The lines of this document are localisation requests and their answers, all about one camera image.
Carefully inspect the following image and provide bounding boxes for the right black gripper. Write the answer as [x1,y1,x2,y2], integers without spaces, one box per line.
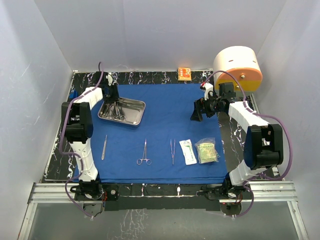
[190,92,223,122]

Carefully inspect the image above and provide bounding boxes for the steel ring-handle scissors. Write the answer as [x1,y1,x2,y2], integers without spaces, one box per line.
[99,103,115,119]
[136,139,152,166]

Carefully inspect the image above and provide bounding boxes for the metal instrument tray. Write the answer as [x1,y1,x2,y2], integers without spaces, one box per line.
[98,97,146,127]

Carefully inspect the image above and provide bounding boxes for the white packet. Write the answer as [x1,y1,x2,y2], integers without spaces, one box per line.
[179,139,197,166]

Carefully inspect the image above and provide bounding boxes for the green suture packet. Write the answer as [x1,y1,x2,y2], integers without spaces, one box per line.
[195,137,220,164]

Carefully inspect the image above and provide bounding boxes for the steel forceps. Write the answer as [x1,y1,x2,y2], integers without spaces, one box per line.
[170,139,176,165]

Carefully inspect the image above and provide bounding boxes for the steel scalpel handle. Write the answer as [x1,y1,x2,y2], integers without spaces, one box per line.
[101,134,108,161]

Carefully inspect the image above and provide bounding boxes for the blue surgical drape cloth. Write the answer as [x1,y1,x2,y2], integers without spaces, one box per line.
[90,83,227,184]

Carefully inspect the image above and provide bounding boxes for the pink cylindrical tissue phantom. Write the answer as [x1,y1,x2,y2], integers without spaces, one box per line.
[213,46,263,92]

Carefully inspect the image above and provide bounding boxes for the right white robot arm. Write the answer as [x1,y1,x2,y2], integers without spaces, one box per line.
[190,82,284,199]

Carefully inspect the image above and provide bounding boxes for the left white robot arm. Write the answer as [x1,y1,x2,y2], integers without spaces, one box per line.
[61,71,120,182]

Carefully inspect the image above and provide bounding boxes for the small orange circuit board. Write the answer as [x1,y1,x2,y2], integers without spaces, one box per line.
[177,67,192,82]

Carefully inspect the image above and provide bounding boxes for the small blue plastic clip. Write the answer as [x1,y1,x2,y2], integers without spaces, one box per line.
[68,89,78,101]

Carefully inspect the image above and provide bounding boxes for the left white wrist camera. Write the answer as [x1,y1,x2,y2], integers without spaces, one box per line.
[106,72,113,86]

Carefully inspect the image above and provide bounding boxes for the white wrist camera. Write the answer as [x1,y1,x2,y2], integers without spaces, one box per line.
[200,82,214,101]
[106,72,113,86]

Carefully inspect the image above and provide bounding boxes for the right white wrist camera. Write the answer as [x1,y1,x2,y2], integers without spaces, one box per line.
[200,82,214,101]

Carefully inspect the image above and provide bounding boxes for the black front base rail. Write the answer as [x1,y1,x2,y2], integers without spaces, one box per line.
[99,182,254,212]

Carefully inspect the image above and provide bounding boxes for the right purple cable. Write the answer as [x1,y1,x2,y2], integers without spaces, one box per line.
[199,70,293,218]

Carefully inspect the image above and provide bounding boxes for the aluminium frame extrusion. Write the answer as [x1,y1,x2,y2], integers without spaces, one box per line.
[18,181,309,240]

